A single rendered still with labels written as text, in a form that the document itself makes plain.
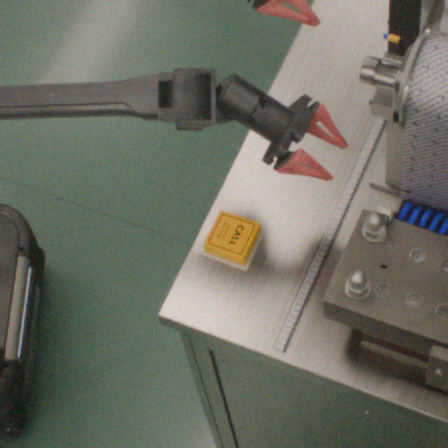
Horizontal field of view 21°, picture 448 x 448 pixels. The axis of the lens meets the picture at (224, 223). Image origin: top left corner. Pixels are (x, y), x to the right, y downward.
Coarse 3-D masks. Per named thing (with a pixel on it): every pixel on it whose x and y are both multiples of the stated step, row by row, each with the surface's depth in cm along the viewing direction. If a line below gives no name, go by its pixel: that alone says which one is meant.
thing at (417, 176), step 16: (416, 144) 163; (432, 144) 161; (416, 160) 166; (432, 160) 164; (416, 176) 170; (432, 176) 168; (400, 192) 175; (416, 192) 173; (432, 192) 172; (432, 208) 175
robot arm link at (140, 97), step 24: (168, 72) 169; (192, 72) 169; (0, 96) 174; (24, 96) 173; (48, 96) 173; (72, 96) 172; (96, 96) 171; (120, 96) 170; (144, 96) 170; (168, 96) 170; (192, 96) 169; (168, 120) 171
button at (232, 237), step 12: (228, 216) 190; (216, 228) 189; (228, 228) 189; (240, 228) 189; (252, 228) 188; (216, 240) 188; (228, 240) 188; (240, 240) 188; (252, 240) 188; (216, 252) 188; (228, 252) 187; (240, 252) 187; (240, 264) 188
